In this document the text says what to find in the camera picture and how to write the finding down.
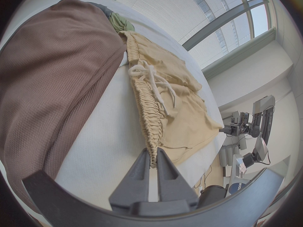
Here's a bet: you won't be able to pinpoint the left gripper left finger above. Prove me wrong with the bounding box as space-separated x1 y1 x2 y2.
109 148 152 210

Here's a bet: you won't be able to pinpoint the tan drawstring shorts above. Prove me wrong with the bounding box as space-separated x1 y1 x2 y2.
118 30 224 170

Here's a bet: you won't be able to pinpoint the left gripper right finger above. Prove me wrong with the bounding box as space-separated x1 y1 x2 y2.
156 148 199 209

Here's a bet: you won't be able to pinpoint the green garment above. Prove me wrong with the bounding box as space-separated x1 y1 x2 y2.
108 12 136 34

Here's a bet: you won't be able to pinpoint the brown garment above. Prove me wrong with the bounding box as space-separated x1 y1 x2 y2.
0 0 126 207

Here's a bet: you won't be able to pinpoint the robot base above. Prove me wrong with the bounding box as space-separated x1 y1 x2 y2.
199 144 252 209

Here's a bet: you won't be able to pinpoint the window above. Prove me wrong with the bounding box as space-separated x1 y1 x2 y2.
116 0 277 80

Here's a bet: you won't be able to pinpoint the dark grey garment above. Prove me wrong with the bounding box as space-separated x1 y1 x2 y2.
93 3 113 19

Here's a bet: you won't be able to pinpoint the bed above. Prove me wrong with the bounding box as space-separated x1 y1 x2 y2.
0 0 224 198

